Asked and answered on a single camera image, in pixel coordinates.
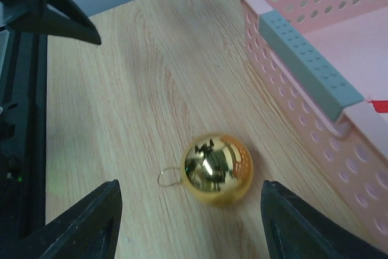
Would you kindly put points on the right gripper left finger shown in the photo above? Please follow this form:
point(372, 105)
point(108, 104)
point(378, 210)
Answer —
point(89, 229)

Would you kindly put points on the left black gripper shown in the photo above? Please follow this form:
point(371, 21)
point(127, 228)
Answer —
point(23, 133)

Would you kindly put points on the gold bauble ornament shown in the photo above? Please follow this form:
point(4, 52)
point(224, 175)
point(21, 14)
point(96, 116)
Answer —
point(216, 168)

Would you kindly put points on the pink plastic basket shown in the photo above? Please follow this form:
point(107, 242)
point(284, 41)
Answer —
point(321, 60)

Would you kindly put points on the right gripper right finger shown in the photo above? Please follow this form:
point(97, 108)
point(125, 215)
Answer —
point(295, 229)

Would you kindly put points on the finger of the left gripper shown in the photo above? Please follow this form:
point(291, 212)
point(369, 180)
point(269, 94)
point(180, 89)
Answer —
point(49, 17)

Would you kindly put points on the red ribbon bow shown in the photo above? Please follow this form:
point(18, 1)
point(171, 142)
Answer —
point(380, 106)

